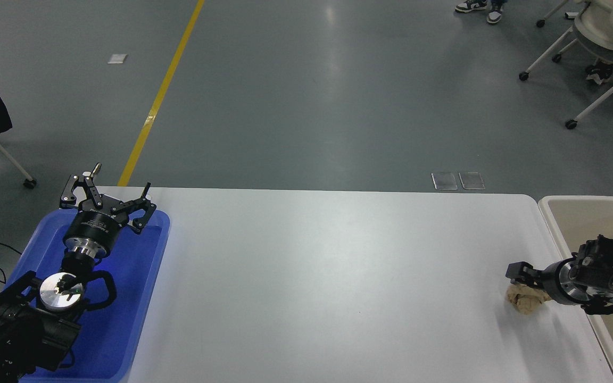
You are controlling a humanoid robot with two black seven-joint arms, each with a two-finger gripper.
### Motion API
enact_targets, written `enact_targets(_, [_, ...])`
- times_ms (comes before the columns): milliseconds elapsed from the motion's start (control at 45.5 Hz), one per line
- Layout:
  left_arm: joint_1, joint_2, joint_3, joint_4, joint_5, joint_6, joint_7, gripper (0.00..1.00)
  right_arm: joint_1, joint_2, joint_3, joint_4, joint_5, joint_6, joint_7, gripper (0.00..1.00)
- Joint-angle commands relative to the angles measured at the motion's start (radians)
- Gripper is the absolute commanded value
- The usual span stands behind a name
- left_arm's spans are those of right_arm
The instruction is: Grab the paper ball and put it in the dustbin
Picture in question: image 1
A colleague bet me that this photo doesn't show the grey chair with casters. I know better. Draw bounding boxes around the grey chair with casters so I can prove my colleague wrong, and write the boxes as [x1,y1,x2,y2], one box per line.
[0,109,37,189]

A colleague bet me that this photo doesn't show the clear floor plate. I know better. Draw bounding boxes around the clear floor plate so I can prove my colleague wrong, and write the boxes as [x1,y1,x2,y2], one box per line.
[459,171,485,190]
[432,172,459,191]

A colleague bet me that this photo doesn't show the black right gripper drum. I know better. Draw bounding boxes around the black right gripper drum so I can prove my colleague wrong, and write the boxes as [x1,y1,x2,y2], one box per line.
[542,259,571,305]

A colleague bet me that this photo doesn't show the tan paper ball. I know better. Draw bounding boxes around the tan paper ball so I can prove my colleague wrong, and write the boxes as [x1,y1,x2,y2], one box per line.
[506,282,553,315]

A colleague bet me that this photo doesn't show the blue plastic tray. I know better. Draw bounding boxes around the blue plastic tray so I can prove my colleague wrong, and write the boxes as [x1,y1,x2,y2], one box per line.
[0,209,171,383]

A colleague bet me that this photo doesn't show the white office chair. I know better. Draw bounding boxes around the white office chair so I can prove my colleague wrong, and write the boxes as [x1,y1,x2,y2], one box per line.
[534,0,574,28]
[518,0,613,130]

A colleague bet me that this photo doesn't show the large pale bin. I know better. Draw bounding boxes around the large pale bin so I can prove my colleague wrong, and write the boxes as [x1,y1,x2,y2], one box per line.
[538,195,613,383]

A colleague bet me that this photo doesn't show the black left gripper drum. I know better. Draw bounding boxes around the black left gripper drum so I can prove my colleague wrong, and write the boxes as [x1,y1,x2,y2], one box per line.
[63,209,126,252]

